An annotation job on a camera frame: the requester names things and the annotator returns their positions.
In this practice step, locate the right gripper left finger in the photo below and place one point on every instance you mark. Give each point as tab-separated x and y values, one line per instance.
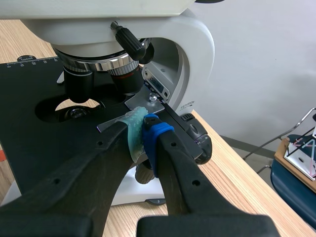
74	192

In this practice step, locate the white and black microscope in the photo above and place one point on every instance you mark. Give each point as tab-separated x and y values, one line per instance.
81	22

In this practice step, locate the dark blue chair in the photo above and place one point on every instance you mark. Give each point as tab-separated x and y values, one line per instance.
288	187

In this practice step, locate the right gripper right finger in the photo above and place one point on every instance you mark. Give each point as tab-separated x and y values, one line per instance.
187	197

